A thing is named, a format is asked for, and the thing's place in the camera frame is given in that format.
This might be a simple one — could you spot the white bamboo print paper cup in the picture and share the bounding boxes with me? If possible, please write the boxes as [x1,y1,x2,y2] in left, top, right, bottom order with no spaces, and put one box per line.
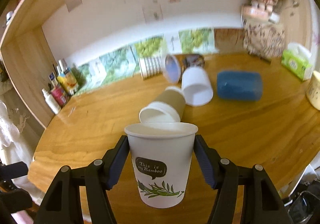
[124,123,198,209]

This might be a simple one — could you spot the blue plastic cup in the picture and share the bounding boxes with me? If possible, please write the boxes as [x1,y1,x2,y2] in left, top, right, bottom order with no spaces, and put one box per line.
[217,71,263,101]

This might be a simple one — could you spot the plain white paper cup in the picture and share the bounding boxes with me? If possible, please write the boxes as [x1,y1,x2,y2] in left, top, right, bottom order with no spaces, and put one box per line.
[181,67,214,106]

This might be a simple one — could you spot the brown sleeve paper cup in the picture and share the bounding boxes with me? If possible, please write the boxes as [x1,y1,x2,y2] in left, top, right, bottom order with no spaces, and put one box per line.
[139,86,186,123]

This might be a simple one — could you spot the checkered paper cup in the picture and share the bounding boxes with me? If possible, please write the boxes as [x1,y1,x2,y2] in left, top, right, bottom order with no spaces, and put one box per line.
[138,57,162,80]

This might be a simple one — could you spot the dark patterned cup blue inside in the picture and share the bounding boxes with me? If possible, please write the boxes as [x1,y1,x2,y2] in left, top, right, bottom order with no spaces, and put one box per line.
[162,54,205,84]

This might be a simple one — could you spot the white lace cloth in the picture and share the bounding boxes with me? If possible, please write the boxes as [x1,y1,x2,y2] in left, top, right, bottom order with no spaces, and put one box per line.
[1,101,31,165]

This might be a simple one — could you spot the white spray bottle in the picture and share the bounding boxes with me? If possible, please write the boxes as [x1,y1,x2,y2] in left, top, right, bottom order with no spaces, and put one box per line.
[42,88,61,115]

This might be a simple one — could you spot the pink red can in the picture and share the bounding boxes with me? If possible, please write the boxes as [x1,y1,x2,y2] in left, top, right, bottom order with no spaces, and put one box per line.
[50,86,68,107]

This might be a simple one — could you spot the wooden bookshelf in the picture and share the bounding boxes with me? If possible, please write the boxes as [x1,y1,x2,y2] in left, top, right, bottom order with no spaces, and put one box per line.
[1,0,317,127]

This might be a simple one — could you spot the cream ceramic mug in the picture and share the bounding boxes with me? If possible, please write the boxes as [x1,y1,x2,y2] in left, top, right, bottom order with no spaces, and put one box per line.
[306,71,320,110]

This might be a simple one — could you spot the yellow orange carton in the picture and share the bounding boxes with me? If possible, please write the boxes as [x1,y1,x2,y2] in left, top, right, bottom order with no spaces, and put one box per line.
[56,66,79,96]

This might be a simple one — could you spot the green tissue box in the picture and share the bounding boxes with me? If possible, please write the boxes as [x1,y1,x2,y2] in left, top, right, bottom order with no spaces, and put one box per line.
[281,42,312,81]

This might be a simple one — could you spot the letter print fabric bag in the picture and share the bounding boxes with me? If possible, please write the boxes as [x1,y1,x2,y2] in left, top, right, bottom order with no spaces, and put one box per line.
[242,19,285,59]

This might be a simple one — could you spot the pink round box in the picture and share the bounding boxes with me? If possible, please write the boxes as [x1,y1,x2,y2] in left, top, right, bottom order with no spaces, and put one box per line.
[242,5,269,19]

